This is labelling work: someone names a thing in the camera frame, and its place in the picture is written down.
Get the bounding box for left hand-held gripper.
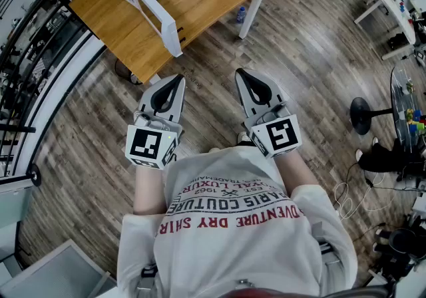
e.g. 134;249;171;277
125;73;186;170

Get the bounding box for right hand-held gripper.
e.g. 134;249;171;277
234;69;303;160

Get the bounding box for person's left forearm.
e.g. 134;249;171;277
134;162;168;216

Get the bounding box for person's right forearm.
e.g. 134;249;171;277
275;149;321;198

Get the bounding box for white table leg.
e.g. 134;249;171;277
238;0;268;40

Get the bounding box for black round stand base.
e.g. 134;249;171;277
349;96;394;136

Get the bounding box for round glass table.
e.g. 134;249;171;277
389;65;426;158

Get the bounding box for black metal railing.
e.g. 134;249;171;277
0;0;112;188

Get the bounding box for person's white printed shirt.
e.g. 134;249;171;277
116;146;359;298

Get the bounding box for colourful toy blocks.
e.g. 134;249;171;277
403;108;426;134

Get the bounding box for long white desk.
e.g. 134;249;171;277
353;0;417;61

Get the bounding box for grey cabinet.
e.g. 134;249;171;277
0;239;112;298

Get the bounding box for black swivel chair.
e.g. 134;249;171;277
371;225;426;279

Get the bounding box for white floor cable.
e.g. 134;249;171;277
333;180;379;222

